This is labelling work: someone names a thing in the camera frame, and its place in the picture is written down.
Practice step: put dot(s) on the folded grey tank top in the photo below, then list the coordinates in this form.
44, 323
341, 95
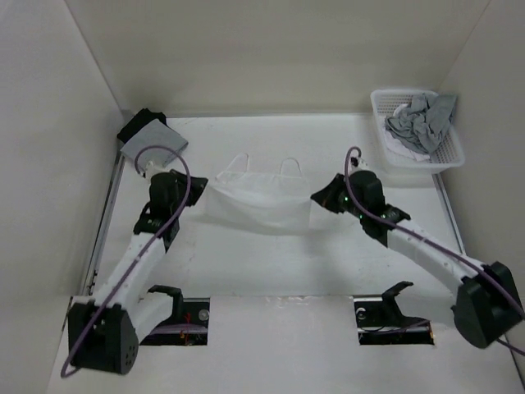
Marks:
154, 143

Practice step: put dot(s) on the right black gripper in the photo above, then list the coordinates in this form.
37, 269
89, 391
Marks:
326, 196

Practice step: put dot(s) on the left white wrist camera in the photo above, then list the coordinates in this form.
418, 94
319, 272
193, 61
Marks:
151, 170

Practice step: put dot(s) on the white tank top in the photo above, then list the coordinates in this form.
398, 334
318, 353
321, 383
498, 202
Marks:
277, 201

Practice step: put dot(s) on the grey crumpled tank top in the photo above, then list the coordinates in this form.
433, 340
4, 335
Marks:
439, 115

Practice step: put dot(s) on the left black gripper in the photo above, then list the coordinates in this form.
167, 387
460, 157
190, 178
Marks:
198, 185

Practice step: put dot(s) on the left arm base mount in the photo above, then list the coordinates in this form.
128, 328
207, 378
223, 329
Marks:
186, 326

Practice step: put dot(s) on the white garment in basket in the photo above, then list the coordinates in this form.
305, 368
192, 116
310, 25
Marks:
402, 145

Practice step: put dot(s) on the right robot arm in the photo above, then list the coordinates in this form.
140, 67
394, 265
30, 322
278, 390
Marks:
486, 304

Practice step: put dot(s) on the left metal table rail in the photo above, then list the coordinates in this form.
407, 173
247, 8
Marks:
92, 264

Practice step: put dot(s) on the folded black tank top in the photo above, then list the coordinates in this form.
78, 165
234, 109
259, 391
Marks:
138, 122

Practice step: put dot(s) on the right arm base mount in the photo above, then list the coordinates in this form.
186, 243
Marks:
380, 321

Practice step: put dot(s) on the white plastic basket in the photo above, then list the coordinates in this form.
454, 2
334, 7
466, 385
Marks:
448, 155

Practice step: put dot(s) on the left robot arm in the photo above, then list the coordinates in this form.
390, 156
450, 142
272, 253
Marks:
105, 331

